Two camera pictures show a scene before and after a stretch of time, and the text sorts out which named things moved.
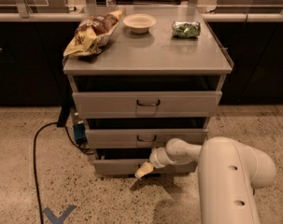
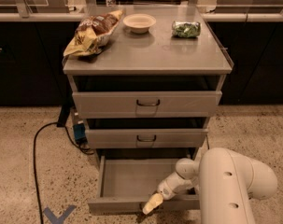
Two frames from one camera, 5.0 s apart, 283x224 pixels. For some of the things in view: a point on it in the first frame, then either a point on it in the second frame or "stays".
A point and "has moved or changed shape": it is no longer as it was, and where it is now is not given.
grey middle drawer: [140, 137] stays
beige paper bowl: [139, 23] stays
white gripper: [157, 160] → [166, 190]
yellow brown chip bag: [91, 33] stays
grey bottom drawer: [131, 166] has moved or changed shape
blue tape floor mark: [54, 219] stays
